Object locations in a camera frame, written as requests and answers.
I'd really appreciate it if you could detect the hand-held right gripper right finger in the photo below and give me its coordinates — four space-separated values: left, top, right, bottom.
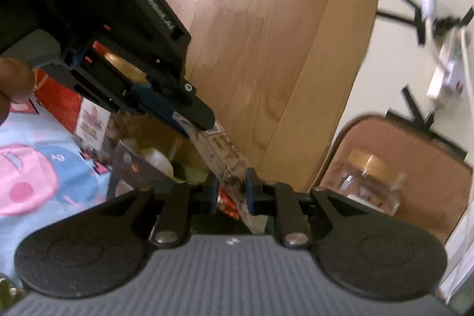
245 168 366 249

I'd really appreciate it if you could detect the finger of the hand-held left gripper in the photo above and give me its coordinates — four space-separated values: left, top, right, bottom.
147 75 216 130
38 64 190 138

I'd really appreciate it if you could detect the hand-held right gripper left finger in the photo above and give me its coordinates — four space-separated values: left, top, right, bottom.
122 175 221 249

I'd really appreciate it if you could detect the grey printed snack packet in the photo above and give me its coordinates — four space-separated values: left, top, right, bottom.
181 115 269 236

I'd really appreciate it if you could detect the person's left hand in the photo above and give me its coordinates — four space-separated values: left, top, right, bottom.
0 56 36 126

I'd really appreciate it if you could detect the white printed box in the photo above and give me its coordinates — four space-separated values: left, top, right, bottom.
75 97 112 154

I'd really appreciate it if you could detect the dark snack packet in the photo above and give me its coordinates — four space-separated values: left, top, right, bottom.
110 141 175 191

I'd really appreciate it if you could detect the glass jar with gold lid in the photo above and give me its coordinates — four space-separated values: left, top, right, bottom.
332 149 405 217

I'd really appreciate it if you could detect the brown chair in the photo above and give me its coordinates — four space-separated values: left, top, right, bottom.
318 113 474 246

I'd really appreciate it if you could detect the white power strip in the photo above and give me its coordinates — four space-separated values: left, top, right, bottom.
426 30 468 102

